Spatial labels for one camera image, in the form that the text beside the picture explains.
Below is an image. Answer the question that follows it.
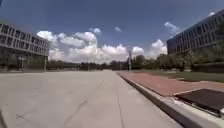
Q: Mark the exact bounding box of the pole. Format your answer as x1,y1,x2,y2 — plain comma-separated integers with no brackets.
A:
127,50,133,72

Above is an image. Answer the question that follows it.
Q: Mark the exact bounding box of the row of trees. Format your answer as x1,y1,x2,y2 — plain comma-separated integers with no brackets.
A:
46,50,224,72

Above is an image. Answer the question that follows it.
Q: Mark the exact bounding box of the red brick strip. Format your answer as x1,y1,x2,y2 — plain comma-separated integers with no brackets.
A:
117,71,224,98

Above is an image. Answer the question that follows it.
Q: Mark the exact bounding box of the pale concrete pavement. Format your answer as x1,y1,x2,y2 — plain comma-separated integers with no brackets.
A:
0,69,184,128

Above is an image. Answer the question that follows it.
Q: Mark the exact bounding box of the grey concrete kerb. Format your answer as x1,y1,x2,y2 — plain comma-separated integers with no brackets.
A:
115,72,224,128

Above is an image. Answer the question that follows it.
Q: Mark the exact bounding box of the grass lawn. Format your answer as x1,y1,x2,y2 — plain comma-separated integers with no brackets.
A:
133,69,224,84

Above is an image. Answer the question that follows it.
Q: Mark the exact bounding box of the dark glass building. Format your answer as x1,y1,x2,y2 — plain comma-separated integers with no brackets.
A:
166,9,224,68

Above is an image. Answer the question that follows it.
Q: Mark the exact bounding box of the grey office building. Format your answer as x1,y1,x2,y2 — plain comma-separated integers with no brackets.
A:
0,22,50,71

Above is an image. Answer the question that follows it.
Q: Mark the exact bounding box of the dark metal grate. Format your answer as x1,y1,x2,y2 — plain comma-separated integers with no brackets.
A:
173,87,224,114

